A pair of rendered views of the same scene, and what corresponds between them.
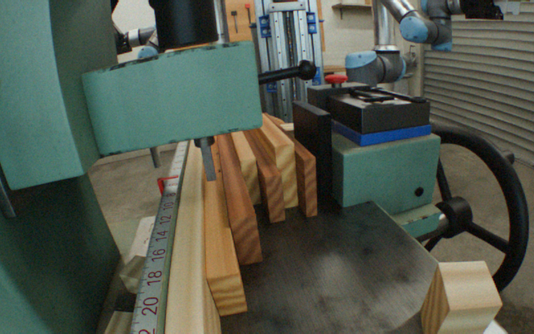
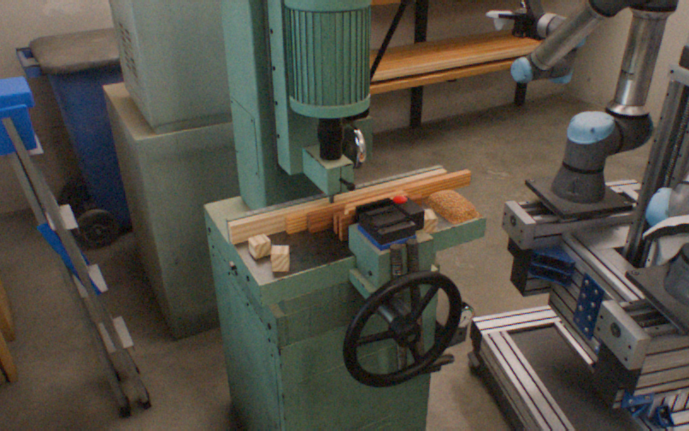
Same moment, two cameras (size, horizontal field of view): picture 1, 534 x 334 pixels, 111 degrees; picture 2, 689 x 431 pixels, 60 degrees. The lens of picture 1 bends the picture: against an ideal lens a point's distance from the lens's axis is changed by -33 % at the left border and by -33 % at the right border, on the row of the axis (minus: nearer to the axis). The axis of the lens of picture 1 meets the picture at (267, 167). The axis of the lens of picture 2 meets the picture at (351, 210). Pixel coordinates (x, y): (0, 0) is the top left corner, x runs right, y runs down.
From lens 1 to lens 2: 1.31 m
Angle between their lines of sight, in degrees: 63
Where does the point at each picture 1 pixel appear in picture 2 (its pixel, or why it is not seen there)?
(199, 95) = (318, 175)
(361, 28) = not seen: outside the picture
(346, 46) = not seen: outside the picture
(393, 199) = (362, 264)
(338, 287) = (300, 248)
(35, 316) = (264, 199)
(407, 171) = (366, 256)
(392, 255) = (315, 258)
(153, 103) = (312, 168)
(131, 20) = not seen: outside the picture
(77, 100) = (297, 156)
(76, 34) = (303, 134)
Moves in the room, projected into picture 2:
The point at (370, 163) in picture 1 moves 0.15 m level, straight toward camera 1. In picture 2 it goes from (354, 237) to (287, 233)
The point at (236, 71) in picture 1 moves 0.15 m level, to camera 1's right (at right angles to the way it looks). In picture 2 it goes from (323, 175) to (344, 206)
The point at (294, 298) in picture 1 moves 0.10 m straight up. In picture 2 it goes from (295, 240) to (292, 203)
